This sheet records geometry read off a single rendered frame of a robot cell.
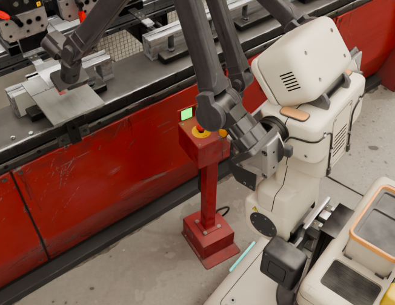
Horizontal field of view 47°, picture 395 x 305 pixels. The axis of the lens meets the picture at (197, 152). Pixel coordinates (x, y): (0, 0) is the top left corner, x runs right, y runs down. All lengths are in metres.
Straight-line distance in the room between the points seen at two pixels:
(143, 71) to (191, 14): 0.85
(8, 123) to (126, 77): 0.47
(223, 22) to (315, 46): 0.45
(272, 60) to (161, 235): 1.45
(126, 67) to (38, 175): 0.54
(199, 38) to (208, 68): 0.07
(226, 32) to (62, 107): 0.58
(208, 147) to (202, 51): 0.69
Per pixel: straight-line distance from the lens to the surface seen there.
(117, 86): 1.81
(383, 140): 3.01
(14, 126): 1.73
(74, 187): 1.93
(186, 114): 1.75
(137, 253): 2.33
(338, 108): 1.19
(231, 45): 1.53
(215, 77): 1.08
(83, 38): 1.29
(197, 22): 1.05
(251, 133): 1.09
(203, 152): 1.70
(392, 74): 3.34
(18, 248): 2.04
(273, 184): 1.42
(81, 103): 1.56
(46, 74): 1.71
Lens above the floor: 1.98
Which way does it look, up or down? 47 degrees down
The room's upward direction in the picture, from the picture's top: straight up
